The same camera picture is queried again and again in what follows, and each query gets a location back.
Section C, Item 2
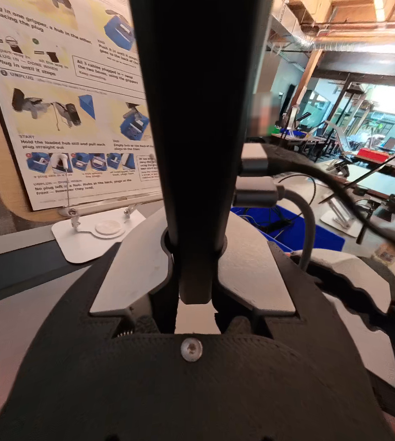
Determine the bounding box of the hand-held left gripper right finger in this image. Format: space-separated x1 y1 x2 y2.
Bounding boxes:
217 211 297 317

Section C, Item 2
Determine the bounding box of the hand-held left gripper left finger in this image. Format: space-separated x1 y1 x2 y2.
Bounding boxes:
89 207 174 315

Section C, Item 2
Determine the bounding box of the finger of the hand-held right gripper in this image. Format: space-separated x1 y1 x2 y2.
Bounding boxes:
290 248 395 315
321 292 395 389

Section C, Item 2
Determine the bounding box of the blue plastic bin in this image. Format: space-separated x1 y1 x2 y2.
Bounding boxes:
230 204 346 254

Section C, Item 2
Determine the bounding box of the grey usb cable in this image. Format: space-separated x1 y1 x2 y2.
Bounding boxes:
233 176 317 273

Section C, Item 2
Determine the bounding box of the black usb cable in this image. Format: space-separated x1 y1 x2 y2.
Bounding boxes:
239 142 395 257

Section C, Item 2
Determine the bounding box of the black usb hub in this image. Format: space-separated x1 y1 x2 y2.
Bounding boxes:
129 0 274 304

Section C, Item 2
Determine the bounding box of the white document stand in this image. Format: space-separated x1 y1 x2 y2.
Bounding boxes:
321 153 395 239

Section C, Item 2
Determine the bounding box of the white stand base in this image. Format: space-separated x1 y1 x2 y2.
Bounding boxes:
51 196 165 265

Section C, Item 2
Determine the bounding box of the printed instruction poster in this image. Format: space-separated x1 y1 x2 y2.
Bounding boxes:
0 0 163 211

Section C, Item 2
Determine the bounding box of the thin black cable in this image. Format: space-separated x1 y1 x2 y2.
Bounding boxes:
239 214 303 235

